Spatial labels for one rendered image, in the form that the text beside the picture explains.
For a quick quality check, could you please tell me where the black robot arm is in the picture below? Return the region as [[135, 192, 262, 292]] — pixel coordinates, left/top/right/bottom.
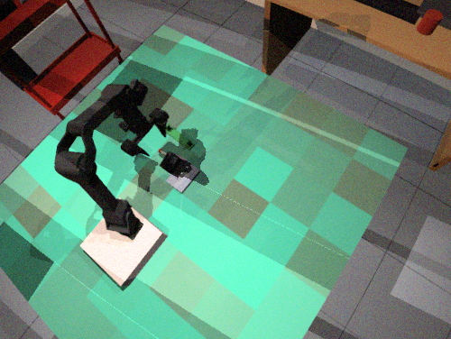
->
[[54, 78, 148, 240]]

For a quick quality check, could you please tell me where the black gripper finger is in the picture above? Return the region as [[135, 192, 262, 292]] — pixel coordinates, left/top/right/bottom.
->
[[155, 120, 168, 137], [135, 146, 150, 156]]

